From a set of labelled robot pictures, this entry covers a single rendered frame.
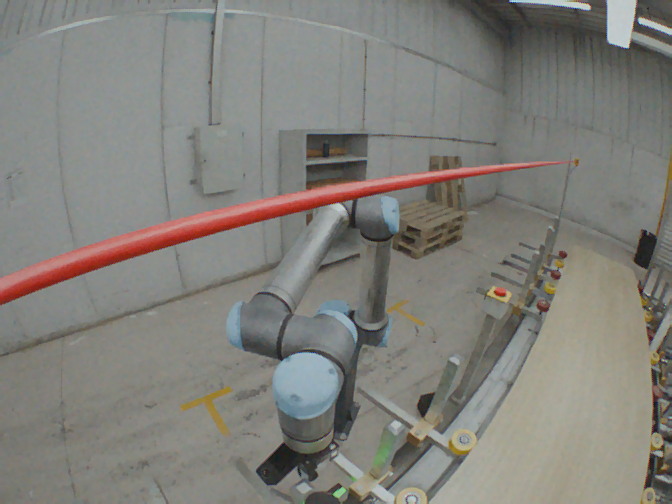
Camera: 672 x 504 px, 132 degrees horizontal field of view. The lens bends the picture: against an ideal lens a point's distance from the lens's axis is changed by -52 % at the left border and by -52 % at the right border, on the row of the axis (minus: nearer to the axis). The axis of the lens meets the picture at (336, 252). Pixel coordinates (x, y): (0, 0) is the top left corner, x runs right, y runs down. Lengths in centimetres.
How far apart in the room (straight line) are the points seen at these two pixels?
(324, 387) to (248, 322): 20
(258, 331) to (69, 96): 265
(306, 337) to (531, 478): 77
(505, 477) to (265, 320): 76
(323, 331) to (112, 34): 285
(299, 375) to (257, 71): 295
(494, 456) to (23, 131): 343
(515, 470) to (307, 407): 70
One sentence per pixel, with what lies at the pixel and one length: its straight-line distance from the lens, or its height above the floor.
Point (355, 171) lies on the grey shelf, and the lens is 364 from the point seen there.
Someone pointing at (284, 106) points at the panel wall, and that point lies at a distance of 327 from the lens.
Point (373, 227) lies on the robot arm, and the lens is 97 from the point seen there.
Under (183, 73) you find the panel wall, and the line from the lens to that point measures 292.
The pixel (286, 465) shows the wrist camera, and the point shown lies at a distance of 59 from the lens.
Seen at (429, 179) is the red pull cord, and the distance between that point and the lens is 19.
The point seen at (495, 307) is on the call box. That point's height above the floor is 119.
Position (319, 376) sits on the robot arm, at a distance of 43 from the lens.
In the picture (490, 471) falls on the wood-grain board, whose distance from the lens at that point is 93.
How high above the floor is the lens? 167
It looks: 25 degrees down
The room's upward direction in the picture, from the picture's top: 2 degrees clockwise
